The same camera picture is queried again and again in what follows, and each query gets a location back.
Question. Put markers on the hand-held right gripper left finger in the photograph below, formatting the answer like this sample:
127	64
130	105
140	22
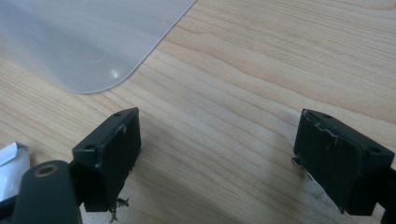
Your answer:
109	155

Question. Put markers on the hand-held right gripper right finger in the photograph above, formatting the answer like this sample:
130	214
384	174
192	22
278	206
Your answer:
336	165

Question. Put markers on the translucent white plastic mat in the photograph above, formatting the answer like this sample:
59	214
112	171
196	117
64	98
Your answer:
84	40

